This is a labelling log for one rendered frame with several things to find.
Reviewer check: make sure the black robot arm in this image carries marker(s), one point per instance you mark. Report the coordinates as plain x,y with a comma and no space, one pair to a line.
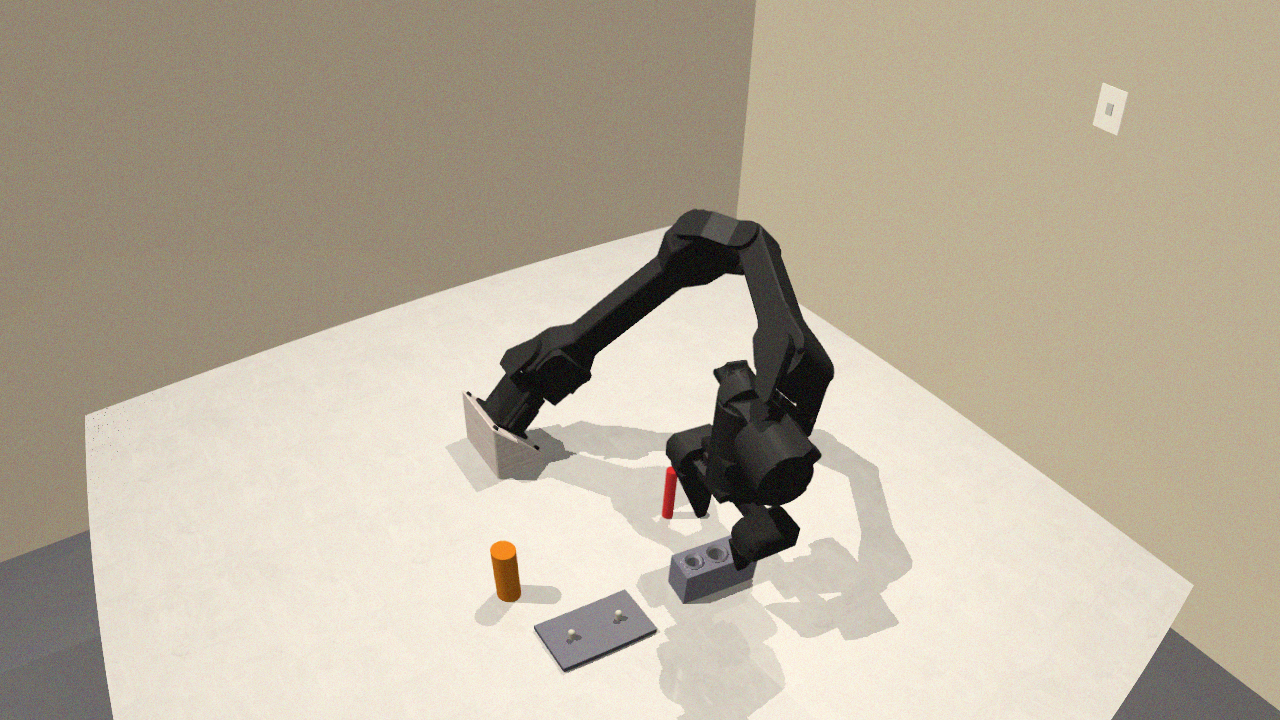
752,420

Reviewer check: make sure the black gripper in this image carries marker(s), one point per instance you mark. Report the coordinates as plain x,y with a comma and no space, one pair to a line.
703,469

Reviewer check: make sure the orange cylinder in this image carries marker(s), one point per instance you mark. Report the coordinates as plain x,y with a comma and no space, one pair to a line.
505,568

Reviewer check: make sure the red peg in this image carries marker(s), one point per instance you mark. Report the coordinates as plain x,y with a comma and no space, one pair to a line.
669,494

